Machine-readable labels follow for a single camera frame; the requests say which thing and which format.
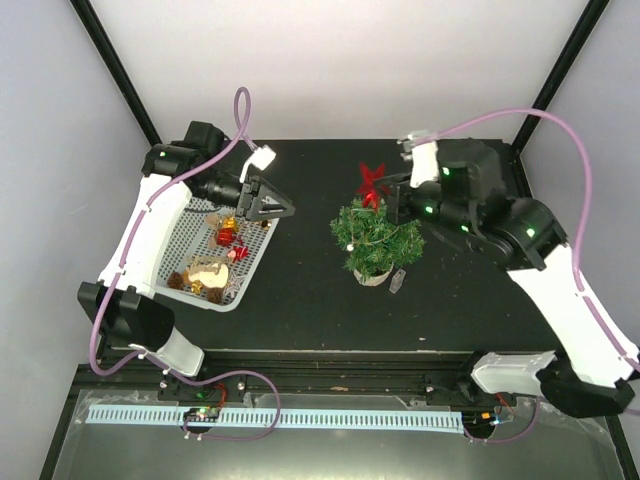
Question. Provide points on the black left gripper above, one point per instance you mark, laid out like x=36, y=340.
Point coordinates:
x=257, y=186

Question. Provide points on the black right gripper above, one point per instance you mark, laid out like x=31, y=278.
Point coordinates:
x=396, y=206

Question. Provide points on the red star ornament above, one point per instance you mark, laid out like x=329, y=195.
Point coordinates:
x=372, y=193

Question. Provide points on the gold gift box ornament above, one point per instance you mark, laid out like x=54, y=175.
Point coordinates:
x=230, y=222

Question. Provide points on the red gift box ornament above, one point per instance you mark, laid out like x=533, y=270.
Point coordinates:
x=225, y=237

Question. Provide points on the white ball string lights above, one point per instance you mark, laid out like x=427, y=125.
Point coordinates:
x=368, y=227

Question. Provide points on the clear battery box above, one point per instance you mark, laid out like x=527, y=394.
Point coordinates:
x=397, y=281

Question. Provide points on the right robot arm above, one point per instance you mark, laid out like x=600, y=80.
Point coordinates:
x=459, y=185

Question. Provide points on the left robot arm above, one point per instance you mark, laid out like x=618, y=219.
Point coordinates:
x=127, y=320

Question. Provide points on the small green christmas tree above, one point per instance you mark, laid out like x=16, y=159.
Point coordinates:
x=404, y=248

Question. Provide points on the white tree pot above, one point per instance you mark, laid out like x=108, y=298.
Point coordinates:
x=372, y=280

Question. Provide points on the small santa figure ornament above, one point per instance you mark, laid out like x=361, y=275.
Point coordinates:
x=238, y=253

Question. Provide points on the burlap bow ornament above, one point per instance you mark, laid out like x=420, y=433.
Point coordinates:
x=213, y=221

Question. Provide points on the white perforated plastic basket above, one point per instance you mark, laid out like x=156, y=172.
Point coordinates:
x=188, y=245

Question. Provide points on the silver star ornament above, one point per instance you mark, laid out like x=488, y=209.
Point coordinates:
x=233, y=287

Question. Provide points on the brown pine cone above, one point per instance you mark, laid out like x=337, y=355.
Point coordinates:
x=215, y=295
x=175, y=280

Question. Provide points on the small gold star ornament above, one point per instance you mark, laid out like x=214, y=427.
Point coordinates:
x=197, y=287

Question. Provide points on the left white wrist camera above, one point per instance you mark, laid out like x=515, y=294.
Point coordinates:
x=261, y=158

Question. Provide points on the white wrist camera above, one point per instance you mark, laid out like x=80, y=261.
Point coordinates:
x=423, y=158
x=261, y=158

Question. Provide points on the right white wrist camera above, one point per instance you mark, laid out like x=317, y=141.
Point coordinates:
x=423, y=158

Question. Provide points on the white slotted cable duct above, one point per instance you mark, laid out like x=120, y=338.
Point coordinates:
x=263, y=418

